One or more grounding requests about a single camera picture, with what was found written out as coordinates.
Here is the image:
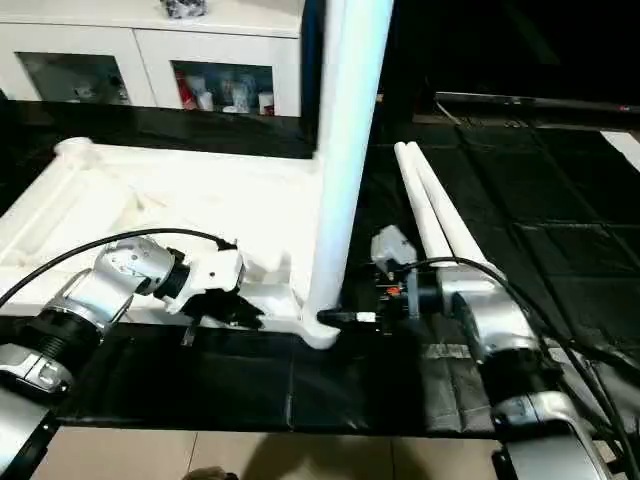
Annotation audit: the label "black mat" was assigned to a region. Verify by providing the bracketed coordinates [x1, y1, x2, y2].
[0, 98, 640, 442]

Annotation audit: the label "dark rounded foot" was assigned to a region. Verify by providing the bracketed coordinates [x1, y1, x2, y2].
[187, 465, 240, 480]

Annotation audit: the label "black box gold label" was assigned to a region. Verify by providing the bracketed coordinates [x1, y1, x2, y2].
[298, 0, 437, 147]

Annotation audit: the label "white cabinet glass doors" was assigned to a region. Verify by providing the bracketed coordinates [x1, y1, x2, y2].
[0, 13, 305, 120]

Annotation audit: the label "white flat board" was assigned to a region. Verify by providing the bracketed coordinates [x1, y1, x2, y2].
[598, 129, 640, 175]

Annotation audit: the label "speckled ornament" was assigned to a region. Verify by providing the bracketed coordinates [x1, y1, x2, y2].
[158, 0, 210, 22]

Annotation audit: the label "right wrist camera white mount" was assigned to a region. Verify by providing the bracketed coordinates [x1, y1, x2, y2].
[369, 223, 426, 325]

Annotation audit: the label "black left camera cable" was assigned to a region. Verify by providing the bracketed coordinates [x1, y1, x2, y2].
[0, 227, 238, 307]

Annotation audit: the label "silver metal rail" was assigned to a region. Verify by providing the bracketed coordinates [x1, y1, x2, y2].
[433, 90, 640, 115]

